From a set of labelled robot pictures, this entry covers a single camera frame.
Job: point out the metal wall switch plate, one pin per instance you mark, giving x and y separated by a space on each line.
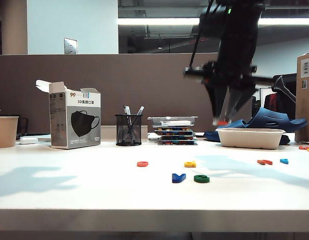
70 46

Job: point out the green letter e magnet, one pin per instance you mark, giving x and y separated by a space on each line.
201 178

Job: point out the grey face mask box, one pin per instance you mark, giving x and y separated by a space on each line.
74 120

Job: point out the white monitor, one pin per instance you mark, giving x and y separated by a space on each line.
265 93

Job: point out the brown paper cup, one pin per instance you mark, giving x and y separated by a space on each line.
5 132

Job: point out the yellow letter a magnet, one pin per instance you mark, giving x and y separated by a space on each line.
189 164

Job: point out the cardboard box with labels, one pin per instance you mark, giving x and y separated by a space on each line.
304 100

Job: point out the white ceiling light strip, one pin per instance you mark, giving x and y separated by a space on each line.
157 21

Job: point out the white flat packet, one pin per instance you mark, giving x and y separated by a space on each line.
174 123

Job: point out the brown desk partition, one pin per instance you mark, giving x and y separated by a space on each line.
119 82

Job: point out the red garment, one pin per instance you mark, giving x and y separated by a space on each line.
272 101

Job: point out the black and silver pen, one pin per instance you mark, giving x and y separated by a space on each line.
127 110
140 110

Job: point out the orange letter n magnet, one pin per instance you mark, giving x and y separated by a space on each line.
264 162

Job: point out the orange letter c magnet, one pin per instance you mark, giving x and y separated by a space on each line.
142 164

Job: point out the beige pulp food container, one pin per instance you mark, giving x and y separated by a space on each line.
249 140

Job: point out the black mesh pen holder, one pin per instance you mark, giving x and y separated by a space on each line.
129 131

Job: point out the white earbuds case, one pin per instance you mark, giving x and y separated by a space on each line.
29 140

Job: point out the orange letter s magnet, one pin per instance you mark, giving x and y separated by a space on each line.
222 122

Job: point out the black office chair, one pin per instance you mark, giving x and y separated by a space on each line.
284 100

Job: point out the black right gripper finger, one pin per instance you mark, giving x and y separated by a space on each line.
238 100
217 100

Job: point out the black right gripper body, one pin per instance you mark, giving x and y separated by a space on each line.
229 75

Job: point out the blue letter y magnet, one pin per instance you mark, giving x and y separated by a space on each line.
178 177

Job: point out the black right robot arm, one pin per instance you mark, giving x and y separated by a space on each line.
237 37

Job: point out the light blue letter magnet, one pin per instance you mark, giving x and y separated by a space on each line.
284 161

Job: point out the colourful magnet letter pack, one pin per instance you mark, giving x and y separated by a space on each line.
177 138
177 134
173 130
177 143

